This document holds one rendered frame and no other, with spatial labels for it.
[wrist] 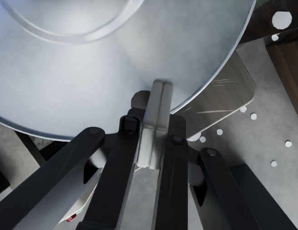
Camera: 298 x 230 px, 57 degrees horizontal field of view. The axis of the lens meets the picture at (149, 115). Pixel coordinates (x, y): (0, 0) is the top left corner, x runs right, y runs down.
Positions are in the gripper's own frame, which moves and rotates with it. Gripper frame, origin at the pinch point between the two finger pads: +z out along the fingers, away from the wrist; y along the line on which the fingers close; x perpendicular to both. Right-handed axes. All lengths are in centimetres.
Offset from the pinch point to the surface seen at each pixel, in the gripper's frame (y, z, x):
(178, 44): 0.6, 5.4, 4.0
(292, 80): 39, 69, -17
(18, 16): -12.1, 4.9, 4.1
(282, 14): 12.5, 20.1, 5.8
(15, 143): -19.0, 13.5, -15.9
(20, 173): -17.9, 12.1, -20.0
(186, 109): 2.3, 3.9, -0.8
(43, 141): -14.9, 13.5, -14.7
